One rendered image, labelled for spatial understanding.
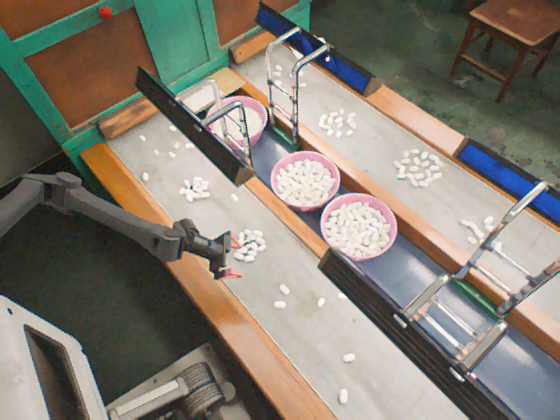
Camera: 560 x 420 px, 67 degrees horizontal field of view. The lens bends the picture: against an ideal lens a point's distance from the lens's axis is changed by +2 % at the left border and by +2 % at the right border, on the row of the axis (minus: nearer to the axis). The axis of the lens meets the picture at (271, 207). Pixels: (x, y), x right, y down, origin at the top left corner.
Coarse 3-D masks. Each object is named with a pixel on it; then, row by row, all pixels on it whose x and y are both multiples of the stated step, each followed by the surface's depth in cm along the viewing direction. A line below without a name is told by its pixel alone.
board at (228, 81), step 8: (216, 72) 196; (224, 72) 195; (232, 72) 195; (216, 80) 193; (224, 80) 192; (232, 80) 192; (240, 80) 192; (224, 88) 190; (232, 88) 189; (224, 96) 188; (208, 104) 185
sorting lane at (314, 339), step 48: (144, 144) 179; (240, 192) 162; (288, 240) 149; (240, 288) 141; (288, 288) 140; (336, 288) 139; (288, 336) 131; (336, 336) 130; (384, 336) 129; (336, 384) 123; (384, 384) 122; (432, 384) 121
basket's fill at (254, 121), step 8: (232, 112) 187; (248, 112) 187; (256, 112) 187; (216, 120) 185; (248, 120) 184; (256, 120) 184; (216, 128) 183; (232, 128) 181; (248, 128) 181; (256, 128) 181; (232, 136) 179; (240, 136) 180
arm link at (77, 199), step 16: (64, 176) 120; (80, 192) 120; (64, 208) 122; (80, 208) 118; (96, 208) 116; (112, 208) 117; (112, 224) 115; (128, 224) 113; (144, 224) 113; (144, 240) 112; (160, 240) 110; (176, 240) 110; (160, 256) 111; (176, 256) 113
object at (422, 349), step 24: (336, 264) 105; (360, 288) 101; (384, 312) 98; (408, 336) 95; (432, 336) 97; (432, 360) 92; (456, 360) 94; (456, 384) 89; (480, 384) 89; (480, 408) 87; (504, 408) 85
